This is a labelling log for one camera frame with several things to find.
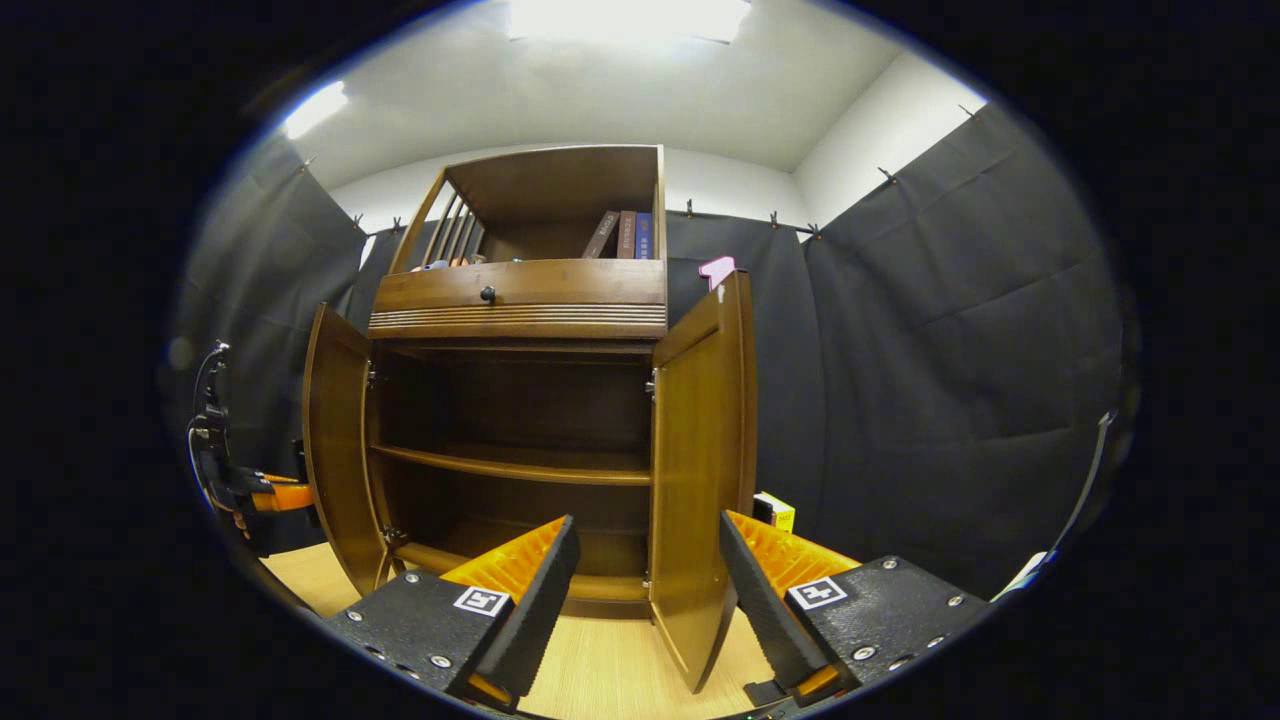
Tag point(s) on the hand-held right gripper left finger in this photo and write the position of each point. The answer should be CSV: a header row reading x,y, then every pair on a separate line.
x,y
540,610

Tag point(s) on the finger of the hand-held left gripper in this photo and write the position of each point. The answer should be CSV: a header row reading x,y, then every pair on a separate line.
x,y
285,497

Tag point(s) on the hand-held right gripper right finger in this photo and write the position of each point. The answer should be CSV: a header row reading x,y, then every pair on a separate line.
x,y
765,610

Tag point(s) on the wooden cabinet door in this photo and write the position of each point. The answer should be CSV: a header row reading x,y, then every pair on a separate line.
x,y
700,460
335,450

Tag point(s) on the wooden double-door shoe cabinet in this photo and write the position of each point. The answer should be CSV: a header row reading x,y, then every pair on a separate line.
x,y
520,290

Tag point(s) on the yellow box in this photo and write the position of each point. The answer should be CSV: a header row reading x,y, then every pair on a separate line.
x,y
775,512

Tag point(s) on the wooden inner shelf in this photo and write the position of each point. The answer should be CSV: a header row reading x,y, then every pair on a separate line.
x,y
520,465

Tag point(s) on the black backdrop cloth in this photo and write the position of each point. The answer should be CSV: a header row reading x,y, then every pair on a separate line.
x,y
950,350

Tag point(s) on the leaning dark brown book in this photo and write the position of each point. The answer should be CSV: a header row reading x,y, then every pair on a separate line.
x,y
600,236

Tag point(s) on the small ceiling light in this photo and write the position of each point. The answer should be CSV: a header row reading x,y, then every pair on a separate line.
x,y
315,108

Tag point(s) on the upright brown book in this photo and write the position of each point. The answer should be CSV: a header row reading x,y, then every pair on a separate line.
x,y
626,235

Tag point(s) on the blue book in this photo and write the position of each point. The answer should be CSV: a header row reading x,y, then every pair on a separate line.
x,y
644,236

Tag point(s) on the large ceiling light panel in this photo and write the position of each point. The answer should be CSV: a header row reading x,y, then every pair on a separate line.
x,y
630,18

